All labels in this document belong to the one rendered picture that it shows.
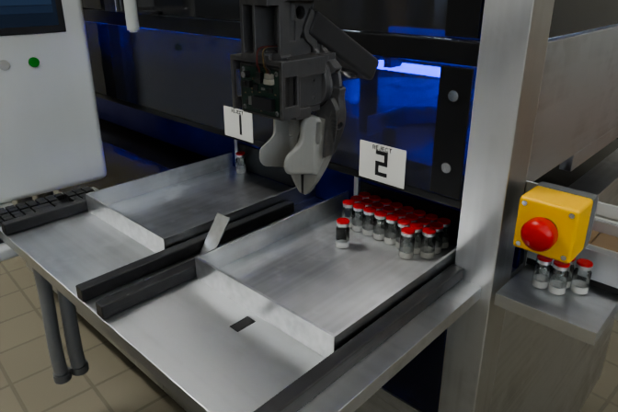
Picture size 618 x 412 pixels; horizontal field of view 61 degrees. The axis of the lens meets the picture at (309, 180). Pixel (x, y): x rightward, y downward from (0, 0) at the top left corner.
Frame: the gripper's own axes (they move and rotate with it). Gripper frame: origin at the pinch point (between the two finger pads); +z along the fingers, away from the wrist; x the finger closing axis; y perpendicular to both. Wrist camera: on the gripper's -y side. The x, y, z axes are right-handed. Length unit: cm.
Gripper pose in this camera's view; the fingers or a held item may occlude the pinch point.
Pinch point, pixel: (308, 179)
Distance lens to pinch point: 57.2
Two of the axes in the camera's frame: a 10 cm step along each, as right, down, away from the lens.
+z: 0.0, 9.3, 3.6
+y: -6.8, 2.6, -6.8
